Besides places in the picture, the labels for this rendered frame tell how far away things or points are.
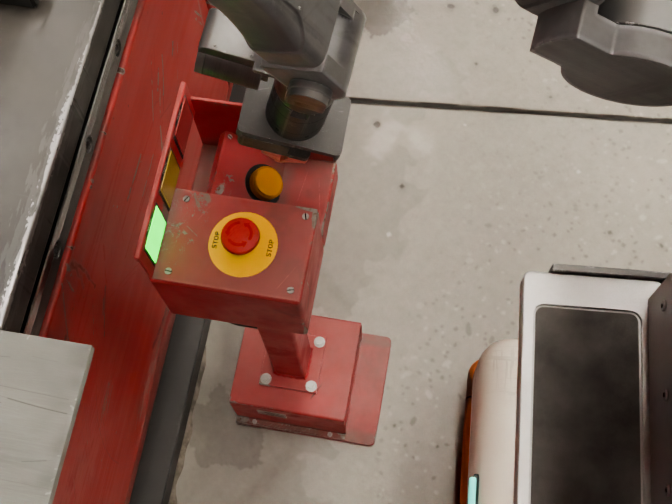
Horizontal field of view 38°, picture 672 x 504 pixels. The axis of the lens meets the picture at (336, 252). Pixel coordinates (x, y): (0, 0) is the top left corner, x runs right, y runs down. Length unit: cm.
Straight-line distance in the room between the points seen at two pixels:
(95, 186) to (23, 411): 39
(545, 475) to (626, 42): 30
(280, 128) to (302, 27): 21
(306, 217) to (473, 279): 85
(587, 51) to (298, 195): 61
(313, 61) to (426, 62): 128
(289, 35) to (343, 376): 99
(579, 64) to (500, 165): 136
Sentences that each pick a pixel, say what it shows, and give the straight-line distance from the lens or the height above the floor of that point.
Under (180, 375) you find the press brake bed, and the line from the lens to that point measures 174.
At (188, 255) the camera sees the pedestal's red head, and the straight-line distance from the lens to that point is 101.
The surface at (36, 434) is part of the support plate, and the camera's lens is 76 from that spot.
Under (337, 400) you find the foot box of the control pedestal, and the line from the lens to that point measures 162.
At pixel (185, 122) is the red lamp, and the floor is 81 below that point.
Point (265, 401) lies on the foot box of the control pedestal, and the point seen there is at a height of 12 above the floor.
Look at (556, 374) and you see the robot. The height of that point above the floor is 104.
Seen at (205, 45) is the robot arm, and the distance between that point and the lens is 82.
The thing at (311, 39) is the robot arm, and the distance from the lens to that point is 73.
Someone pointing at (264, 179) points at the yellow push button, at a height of 73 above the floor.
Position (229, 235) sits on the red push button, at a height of 81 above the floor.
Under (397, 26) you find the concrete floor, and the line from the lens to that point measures 206.
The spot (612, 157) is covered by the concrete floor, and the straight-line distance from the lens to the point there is 196.
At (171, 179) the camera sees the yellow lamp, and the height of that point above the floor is 81.
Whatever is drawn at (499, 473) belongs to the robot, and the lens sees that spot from 145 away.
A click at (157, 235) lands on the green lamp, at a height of 81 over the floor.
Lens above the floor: 170
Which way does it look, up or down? 69 degrees down
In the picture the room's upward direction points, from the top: 6 degrees counter-clockwise
